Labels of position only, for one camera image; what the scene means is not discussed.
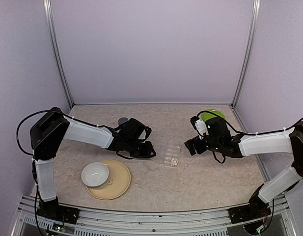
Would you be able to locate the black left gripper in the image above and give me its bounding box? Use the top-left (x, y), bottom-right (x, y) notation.
top-left (125, 137), bottom-right (157, 158)

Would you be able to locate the orange pill bottle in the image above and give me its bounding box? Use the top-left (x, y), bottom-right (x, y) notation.
top-left (118, 117), bottom-right (129, 126)

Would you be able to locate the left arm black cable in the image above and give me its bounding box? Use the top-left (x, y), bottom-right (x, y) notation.
top-left (15, 110), bottom-right (63, 155)

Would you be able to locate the green plastic plate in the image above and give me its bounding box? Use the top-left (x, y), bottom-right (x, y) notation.
top-left (199, 109), bottom-right (225, 122)

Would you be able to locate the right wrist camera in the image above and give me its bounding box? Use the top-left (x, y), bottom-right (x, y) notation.
top-left (190, 116), bottom-right (207, 140)

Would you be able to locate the white ceramic bowl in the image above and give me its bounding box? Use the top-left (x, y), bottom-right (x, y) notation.
top-left (81, 162), bottom-right (110, 188)

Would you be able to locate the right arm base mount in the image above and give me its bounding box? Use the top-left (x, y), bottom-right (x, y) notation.
top-left (228, 186), bottom-right (272, 224)

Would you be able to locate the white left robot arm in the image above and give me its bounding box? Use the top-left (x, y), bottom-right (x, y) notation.
top-left (29, 107), bottom-right (157, 219)

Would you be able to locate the beige round plate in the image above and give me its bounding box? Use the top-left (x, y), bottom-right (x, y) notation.
top-left (87, 160), bottom-right (131, 200)

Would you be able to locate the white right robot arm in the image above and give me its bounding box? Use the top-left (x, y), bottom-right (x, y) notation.
top-left (185, 115), bottom-right (303, 218)

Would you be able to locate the clear plastic pill organizer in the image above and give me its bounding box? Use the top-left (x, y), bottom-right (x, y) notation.
top-left (153, 143), bottom-right (181, 169)

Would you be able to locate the aluminium corner post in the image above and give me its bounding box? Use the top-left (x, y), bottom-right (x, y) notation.
top-left (231, 0), bottom-right (261, 110)
top-left (43, 0), bottom-right (75, 109)

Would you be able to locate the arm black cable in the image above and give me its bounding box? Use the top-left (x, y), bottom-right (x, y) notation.
top-left (283, 115), bottom-right (303, 130)
top-left (15, 110), bottom-right (63, 155)

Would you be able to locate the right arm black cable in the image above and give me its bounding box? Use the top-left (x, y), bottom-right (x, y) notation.
top-left (283, 115), bottom-right (303, 130)

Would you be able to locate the right aluminium corner post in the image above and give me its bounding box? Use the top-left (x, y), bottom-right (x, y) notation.
top-left (231, 0), bottom-right (261, 110)

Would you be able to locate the left aluminium corner post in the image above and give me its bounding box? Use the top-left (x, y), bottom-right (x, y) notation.
top-left (43, 0), bottom-right (75, 109)

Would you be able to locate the aluminium front rail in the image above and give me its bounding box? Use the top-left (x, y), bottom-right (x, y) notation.
top-left (8, 195), bottom-right (300, 236)

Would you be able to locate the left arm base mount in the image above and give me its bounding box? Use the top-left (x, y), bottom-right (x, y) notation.
top-left (37, 201), bottom-right (80, 225)

